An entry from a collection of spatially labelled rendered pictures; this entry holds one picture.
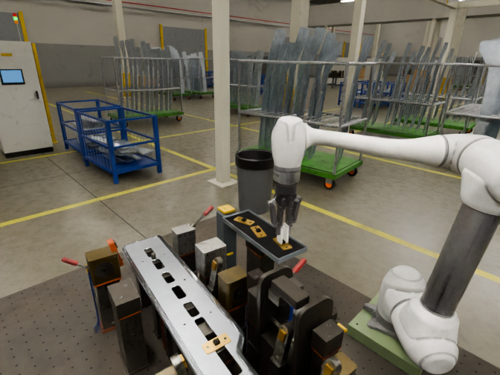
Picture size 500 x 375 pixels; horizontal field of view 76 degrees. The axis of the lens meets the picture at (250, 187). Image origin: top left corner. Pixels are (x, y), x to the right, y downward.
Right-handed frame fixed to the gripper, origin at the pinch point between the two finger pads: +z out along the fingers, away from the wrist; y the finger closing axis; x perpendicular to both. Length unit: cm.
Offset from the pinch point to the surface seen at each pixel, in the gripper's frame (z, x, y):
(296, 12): -161, -630, -387
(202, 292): 20.2, -4.5, 29.6
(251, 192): 89, -231, -95
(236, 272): 12.2, -0.5, 17.7
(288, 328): 10.0, 30.5, 15.1
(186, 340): 20.2, 13.9, 39.8
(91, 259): 14, -32, 65
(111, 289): 17, -15, 59
